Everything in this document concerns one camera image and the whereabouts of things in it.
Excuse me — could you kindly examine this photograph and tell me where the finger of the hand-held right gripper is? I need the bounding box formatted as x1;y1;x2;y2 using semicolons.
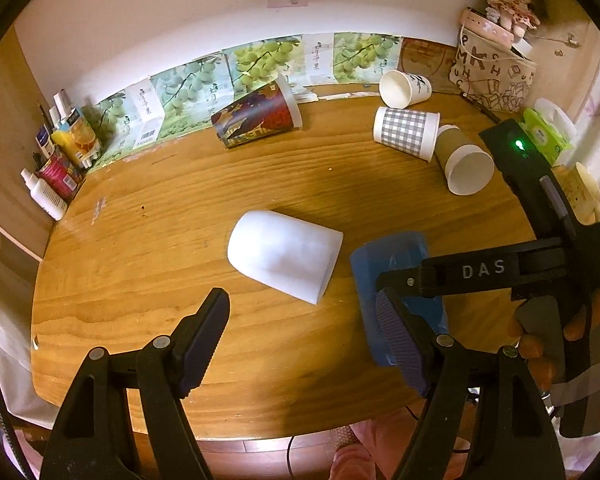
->
376;265;427;307

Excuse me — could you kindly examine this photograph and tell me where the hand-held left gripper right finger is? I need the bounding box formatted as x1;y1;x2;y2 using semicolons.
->
374;291;567;480

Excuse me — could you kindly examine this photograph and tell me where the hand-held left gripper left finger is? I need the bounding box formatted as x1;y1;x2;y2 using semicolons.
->
39;287;231;480

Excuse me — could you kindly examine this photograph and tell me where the blue plastic cup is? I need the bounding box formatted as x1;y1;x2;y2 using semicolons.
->
349;231;449;367

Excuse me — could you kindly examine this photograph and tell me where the white plastic cup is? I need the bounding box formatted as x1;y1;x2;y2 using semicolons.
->
227;209;344;306

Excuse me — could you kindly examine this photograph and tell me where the cream cup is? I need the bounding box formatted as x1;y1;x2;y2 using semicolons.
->
561;162;600;227

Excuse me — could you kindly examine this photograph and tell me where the brown paper cup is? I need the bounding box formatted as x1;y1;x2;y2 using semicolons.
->
433;124;495;196

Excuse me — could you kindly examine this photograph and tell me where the grey checked paper cup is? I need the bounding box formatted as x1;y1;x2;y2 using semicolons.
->
373;106;440;162

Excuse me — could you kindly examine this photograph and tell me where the white paper cup black print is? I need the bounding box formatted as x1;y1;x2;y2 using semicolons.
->
378;70;434;109

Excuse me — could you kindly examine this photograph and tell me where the dark red printed paper cup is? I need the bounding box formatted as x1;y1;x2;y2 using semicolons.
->
211;79;304;150

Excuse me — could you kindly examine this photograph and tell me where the person's right hand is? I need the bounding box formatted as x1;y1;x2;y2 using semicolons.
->
511;280;600;397

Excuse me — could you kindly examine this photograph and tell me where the green wet wipes packet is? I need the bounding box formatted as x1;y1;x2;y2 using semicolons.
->
521;107;576;167

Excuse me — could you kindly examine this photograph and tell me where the pink clothing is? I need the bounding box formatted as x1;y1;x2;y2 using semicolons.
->
329;407;433;480

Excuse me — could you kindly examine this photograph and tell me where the black pen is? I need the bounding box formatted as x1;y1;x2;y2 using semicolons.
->
460;91;502;124

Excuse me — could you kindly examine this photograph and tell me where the printed fabric bag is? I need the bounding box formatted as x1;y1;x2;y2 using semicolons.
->
449;34;538;114

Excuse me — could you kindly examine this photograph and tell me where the brown cardboard panel red print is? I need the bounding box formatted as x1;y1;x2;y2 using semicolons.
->
396;37;457;97

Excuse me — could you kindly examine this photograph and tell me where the pink round box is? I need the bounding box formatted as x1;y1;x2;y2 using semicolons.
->
459;7;517;52

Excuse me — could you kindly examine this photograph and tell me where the white cloth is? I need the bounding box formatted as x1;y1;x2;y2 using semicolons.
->
0;280;58;432

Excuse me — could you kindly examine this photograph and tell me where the white spray bottle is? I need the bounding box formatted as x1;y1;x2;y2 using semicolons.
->
21;167;69;222

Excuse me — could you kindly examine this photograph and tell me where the red can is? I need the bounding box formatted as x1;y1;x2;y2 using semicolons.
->
35;151;84;202

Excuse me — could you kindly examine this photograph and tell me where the grape print cardboard panel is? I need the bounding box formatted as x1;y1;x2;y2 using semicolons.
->
304;31;402;87
82;85;165;173
221;36;308;97
149;56;232;138

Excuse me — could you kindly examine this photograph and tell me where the yellow juice carton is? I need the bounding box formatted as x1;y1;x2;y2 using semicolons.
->
51;106;102;170

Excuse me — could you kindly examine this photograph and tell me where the dark blue tube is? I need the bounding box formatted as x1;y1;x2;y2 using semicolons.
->
33;126;57;160

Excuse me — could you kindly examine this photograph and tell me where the small white bottle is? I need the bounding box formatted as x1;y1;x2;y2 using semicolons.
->
51;89;77;122

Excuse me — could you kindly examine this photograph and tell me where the thick black cable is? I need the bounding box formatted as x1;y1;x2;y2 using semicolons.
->
0;332;33;480

